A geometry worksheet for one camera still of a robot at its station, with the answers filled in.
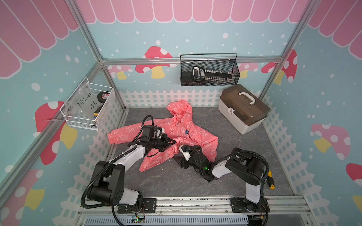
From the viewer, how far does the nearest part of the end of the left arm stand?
2.29ft

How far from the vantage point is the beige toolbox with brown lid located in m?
0.96

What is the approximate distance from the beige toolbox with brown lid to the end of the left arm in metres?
0.49
